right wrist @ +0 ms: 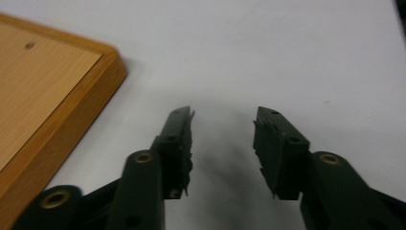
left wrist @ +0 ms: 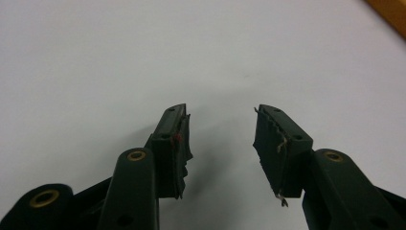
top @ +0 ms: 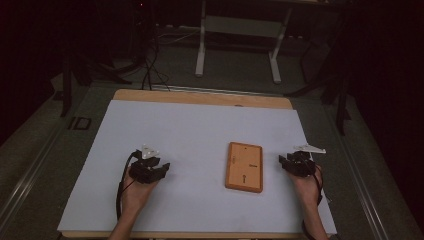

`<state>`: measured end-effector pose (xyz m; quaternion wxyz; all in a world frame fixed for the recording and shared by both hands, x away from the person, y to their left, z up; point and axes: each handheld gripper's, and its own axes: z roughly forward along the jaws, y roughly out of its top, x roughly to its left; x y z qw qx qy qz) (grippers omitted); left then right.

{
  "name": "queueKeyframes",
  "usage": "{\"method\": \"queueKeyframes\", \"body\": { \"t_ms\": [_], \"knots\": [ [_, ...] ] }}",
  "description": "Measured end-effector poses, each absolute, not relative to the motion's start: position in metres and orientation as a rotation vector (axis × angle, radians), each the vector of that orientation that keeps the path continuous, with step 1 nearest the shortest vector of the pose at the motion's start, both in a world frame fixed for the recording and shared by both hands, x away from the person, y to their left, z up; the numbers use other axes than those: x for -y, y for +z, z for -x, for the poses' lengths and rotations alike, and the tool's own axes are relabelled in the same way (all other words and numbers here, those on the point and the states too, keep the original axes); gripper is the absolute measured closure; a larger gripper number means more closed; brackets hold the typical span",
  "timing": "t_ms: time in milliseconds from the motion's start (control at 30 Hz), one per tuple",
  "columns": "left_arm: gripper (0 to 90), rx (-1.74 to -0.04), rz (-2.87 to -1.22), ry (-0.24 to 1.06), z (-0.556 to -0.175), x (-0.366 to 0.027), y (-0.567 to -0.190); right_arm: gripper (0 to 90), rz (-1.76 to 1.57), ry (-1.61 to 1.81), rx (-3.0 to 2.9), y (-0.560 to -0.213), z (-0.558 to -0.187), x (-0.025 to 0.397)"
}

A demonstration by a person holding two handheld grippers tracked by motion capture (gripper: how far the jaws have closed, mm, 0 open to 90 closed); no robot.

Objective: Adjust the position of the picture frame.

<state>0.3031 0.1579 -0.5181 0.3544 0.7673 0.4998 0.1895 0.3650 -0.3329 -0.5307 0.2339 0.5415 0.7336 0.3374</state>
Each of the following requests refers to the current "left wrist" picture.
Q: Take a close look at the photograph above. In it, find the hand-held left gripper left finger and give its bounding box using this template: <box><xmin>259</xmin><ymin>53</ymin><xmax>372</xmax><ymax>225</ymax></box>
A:
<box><xmin>145</xmin><ymin>103</ymin><xmax>194</xmax><ymax>200</ymax></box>

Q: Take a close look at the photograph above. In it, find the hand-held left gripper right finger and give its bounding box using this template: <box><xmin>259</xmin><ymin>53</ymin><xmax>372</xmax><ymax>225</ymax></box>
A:
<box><xmin>252</xmin><ymin>103</ymin><xmax>314</xmax><ymax>208</ymax></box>

